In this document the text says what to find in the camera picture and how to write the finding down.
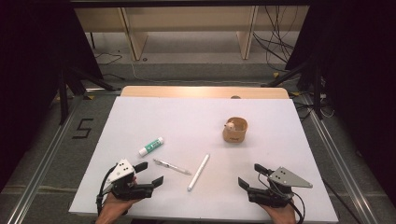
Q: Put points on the person's right hand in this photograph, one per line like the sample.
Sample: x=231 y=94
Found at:
x=281 y=215

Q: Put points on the white pen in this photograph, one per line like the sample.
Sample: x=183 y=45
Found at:
x=198 y=172

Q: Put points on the person's left hand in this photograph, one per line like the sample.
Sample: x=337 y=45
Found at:
x=112 y=210

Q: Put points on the silver pen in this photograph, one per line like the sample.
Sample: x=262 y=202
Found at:
x=171 y=167

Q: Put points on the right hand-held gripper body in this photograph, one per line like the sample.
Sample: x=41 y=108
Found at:
x=271 y=196

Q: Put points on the light wooden desk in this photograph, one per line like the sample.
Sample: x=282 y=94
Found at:
x=137 y=43

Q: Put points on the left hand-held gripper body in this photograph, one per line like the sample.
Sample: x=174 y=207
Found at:
x=130 y=191

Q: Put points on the black tripod stand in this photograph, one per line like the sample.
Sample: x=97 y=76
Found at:
x=317 y=93
x=63 y=102

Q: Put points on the tan pen holder with bear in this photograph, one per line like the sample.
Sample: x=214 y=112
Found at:
x=235 y=135

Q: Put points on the white table cover sheet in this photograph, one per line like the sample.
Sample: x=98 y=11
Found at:
x=186 y=118

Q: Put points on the black curtain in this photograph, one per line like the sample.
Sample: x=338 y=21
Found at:
x=31 y=62
x=358 y=62

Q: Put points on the white and green glue stick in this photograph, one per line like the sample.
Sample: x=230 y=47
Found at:
x=151 y=146

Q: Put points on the metal floor rail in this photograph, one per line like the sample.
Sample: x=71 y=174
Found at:
x=339 y=161
x=40 y=174

